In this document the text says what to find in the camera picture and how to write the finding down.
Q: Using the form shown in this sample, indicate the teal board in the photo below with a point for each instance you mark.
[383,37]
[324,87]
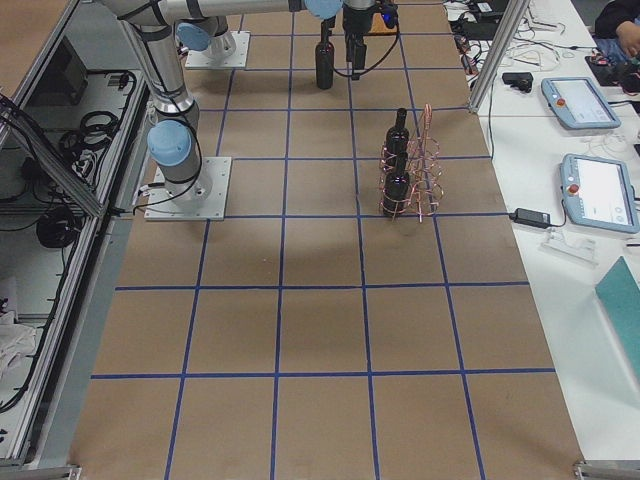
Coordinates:
[618,292]

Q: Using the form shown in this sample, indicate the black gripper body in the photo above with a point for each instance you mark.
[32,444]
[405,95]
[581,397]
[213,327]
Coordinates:
[354,22]

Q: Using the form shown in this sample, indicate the clear acrylic stand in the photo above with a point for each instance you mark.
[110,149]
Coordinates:
[583,249]

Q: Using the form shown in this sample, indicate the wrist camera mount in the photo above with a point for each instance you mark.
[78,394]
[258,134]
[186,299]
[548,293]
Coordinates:
[388,11]

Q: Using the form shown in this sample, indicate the black power adapter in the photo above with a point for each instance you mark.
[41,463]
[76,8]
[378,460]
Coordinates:
[533,218]

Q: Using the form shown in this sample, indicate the dark wine bottle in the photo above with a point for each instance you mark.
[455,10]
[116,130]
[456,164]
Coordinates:
[397,138]
[324,56]
[396,187]

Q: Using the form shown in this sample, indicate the aluminium frame post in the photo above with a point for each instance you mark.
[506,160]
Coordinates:
[505,33]

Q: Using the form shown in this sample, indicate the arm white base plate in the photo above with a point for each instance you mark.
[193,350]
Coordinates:
[202,199]
[226,52]

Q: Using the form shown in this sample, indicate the copper wire bottle basket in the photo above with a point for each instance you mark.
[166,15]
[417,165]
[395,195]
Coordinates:
[423,166]

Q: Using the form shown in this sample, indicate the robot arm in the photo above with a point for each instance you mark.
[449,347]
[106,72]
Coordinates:
[155,29]

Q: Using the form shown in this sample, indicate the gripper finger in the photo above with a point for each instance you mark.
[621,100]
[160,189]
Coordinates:
[348,48]
[358,53]

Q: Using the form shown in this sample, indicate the blue teach pendant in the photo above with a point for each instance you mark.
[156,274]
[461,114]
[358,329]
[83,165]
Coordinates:
[597,193]
[578,103]

